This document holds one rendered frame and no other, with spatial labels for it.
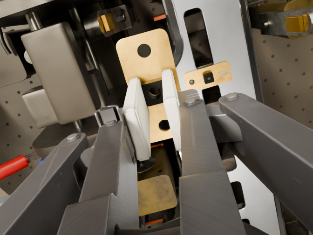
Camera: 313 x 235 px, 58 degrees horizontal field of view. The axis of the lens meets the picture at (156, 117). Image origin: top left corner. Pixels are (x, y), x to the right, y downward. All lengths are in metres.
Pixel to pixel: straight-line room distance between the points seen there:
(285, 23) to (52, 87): 0.35
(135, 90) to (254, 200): 0.53
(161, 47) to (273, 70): 0.71
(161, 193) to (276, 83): 0.53
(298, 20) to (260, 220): 0.44
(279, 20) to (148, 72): 0.33
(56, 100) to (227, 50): 0.31
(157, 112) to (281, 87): 0.72
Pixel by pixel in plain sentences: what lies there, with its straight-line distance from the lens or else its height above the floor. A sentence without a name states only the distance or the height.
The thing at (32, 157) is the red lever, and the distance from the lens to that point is 0.47.
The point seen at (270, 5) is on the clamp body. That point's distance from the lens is 0.56.
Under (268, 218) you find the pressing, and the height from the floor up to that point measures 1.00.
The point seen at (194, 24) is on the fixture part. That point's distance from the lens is 0.64.
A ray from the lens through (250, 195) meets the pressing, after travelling 0.66.
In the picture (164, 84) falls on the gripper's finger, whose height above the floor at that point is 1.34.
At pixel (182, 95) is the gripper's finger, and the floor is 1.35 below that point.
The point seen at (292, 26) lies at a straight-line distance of 0.48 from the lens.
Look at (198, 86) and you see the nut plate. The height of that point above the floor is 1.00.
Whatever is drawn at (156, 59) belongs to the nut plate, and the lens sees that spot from 0.21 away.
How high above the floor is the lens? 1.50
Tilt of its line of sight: 69 degrees down
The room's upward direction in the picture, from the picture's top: 176 degrees clockwise
